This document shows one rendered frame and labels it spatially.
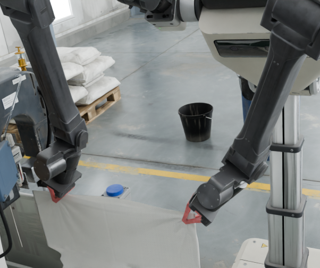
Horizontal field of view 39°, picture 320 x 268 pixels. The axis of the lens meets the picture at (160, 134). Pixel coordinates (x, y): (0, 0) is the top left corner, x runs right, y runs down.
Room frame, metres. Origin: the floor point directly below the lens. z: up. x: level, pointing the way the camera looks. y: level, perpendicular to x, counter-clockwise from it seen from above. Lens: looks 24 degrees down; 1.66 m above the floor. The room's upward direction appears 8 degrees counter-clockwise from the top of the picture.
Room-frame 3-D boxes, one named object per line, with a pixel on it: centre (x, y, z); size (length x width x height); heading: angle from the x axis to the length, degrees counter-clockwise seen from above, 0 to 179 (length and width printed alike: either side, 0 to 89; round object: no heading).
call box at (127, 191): (1.36, 0.18, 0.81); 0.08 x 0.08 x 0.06; 61
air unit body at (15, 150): (1.09, 0.40, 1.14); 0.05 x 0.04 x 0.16; 151
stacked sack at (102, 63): (4.56, 0.69, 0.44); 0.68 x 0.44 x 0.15; 151
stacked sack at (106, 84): (4.57, 0.68, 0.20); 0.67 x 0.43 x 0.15; 151
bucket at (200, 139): (3.48, -0.32, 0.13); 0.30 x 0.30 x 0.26
